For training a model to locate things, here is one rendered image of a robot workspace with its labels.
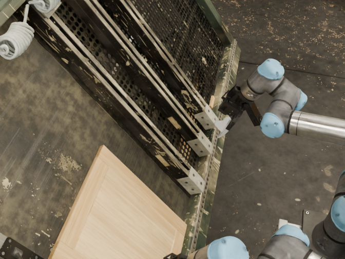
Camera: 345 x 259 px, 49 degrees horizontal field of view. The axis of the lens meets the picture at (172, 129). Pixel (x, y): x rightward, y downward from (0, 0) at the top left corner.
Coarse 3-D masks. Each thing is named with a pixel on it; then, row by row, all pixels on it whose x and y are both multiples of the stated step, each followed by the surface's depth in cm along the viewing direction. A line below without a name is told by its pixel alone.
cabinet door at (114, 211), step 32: (96, 160) 133; (96, 192) 129; (128, 192) 142; (64, 224) 117; (96, 224) 126; (128, 224) 138; (160, 224) 153; (64, 256) 113; (96, 256) 123; (128, 256) 134; (160, 256) 148
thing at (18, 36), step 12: (12, 0) 92; (24, 0) 93; (36, 0) 109; (48, 0) 113; (60, 0) 112; (0, 12) 88; (12, 12) 90; (0, 24) 86; (12, 24) 98; (24, 24) 98; (0, 36) 94; (12, 36) 94; (24, 36) 97; (0, 48) 92; (12, 48) 100; (24, 48) 98
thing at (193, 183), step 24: (48, 24) 123; (72, 48) 129; (96, 72) 136; (120, 96) 146; (120, 120) 150; (144, 120) 153; (144, 144) 158; (168, 144) 162; (168, 168) 167; (192, 168) 172; (192, 192) 176
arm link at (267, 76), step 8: (264, 64) 122; (272, 64) 122; (280, 64) 124; (256, 72) 126; (264, 72) 122; (272, 72) 121; (280, 72) 122; (248, 80) 129; (256, 80) 126; (264, 80) 124; (272, 80) 123; (280, 80) 124; (256, 88) 127; (264, 88) 126; (272, 88) 124
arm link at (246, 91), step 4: (244, 84) 131; (240, 88) 132; (244, 88) 130; (248, 88) 129; (244, 92) 131; (248, 92) 130; (252, 92) 129; (244, 96) 131; (248, 96) 130; (252, 96) 129; (256, 96) 130; (252, 100) 132
